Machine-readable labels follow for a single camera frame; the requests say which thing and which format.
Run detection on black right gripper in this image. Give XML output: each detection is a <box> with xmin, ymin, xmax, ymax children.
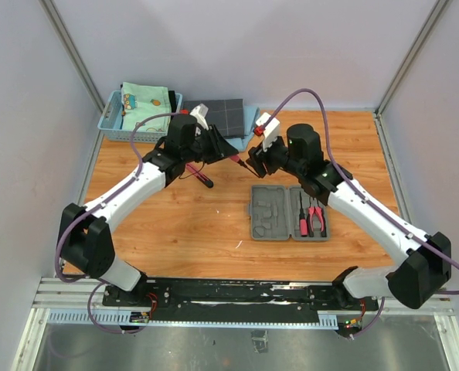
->
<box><xmin>245</xmin><ymin>132</ymin><xmax>304</xmax><ymax>178</ymax></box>

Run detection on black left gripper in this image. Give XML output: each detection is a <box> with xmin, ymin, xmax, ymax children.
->
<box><xmin>183</xmin><ymin>124</ymin><xmax>239</xmax><ymax>165</ymax></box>

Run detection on pink screwdriver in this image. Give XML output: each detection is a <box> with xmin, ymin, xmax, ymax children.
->
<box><xmin>229</xmin><ymin>155</ymin><xmax>259</xmax><ymax>177</ymax></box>
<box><xmin>299</xmin><ymin>193</ymin><xmax>308</xmax><ymax>237</ymax></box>

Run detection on grey plastic tool case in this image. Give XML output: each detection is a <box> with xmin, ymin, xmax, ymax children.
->
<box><xmin>248</xmin><ymin>185</ymin><xmax>331</xmax><ymax>242</ymax></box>

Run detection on pink black pliers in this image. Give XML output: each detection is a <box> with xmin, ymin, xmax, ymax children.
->
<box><xmin>307</xmin><ymin>197</ymin><xmax>326</xmax><ymax>238</ymax></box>

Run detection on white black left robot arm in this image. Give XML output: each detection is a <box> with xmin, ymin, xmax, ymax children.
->
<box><xmin>55</xmin><ymin>114</ymin><xmax>238</xmax><ymax>306</ymax></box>

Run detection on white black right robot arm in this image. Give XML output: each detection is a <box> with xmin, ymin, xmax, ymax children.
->
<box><xmin>247</xmin><ymin>122</ymin><xmax>451</xmax><ymax>309</ymax></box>

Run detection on dark grey checked cloth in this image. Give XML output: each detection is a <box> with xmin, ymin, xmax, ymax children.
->
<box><xmin>182</xmin><ymin>99</ymin><xmax>245</xmax><ymax>138</ymax></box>

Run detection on pink utility knife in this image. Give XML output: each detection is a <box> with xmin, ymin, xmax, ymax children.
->
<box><xmin>185</xmin><ymin>164</ymin><xmax>214</xmax><ymax>189</ymax></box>

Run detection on light blue folded cloth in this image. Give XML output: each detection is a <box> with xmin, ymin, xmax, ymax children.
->
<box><xmin>226</xmin><ymin>105</ymin><xmax>261</xmax><ymax>152</ymax></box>

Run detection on black cloth in basket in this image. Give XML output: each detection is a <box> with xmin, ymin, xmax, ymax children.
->
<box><xmin>168</xmin><ymin>90</ymin><xmax>177</xmax><ymax>113</ymax></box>

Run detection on mint patterned cloth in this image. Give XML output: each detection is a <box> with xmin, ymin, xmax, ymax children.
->
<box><xmin>121</xmin><ymin>82</ymin><xmax>172</xmax><ymax>132</ymax></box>

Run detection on blue plastic basket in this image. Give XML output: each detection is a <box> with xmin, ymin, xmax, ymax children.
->
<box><xmin>97</xmin><ymin>90</ymin><xmax>167</xmax><ymax>143</ymax></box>

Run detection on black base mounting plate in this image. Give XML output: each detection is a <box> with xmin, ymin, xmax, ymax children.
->
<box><xmin>102</xmin><ymin>277</ymin><xmax>379</xmax><ymax>325</ymax></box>

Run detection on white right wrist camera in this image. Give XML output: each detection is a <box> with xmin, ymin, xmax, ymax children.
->
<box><xmin>254</xmin><ymin>112</ymin><xmax>280</xmax><ymax>151</ymax></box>

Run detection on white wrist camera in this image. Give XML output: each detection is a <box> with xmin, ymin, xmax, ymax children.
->
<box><xmin>254</xmin><ymin>112</ymin><xmax>280</xmax><ymax>151</ymax></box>
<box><xmin>190</xmin><ymin>104</ymin><xmax>209</xmax><ymax>131</ymax></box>

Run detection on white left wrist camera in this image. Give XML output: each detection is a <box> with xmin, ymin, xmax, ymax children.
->
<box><xmin>190</xmin><ymin>104</ymin><xmax>209</xmax><ymax>131</ymax></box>

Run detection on aluminium frame rail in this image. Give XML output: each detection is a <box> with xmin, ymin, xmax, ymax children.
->
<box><xmin>32</xmin><ymin>277</ymin><xmax>442</xmax><ymax>309</ymax></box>

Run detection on blue slotted cable duct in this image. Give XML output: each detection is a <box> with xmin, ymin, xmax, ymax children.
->
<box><xmin>47</xmin><ymin>309</ymin><xmax>339</xmax><ymax>330</ymax></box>

